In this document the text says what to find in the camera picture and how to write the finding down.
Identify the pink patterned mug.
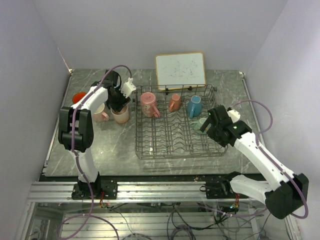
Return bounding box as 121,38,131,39
140,92,161,118

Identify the yellow framed whiteboard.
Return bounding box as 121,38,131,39
155,52,206,91

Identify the dark blue textured mug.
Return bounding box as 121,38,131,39
187,95,202,119

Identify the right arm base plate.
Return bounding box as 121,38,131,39
199,171,241,199

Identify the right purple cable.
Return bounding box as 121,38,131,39
199,99,309,219

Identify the small coral mug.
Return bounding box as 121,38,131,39
169,94,181,113

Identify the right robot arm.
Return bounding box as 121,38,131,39
200,105,309,219

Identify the salmon pink mug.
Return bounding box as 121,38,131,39
111,106,130,124

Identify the mint green mug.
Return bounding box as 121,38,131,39
190,117,211,135

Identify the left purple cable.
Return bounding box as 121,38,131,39
55,64,133,240

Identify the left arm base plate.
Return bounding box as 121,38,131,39
71,175,118,200

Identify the orange mug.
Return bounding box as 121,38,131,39
72,92,87,104

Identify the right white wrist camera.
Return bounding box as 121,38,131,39
227,107,241,123

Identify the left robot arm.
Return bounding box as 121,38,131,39
58,70,136,199

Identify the purple cable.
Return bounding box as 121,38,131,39
199,99,309,219
55,64,133,240

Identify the aluminium frame rail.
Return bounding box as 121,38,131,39
26,181,291,203

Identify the pink faceted mug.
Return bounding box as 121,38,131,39
92,103,110,122

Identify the grey wire dish rack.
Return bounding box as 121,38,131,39
134,85,227,160

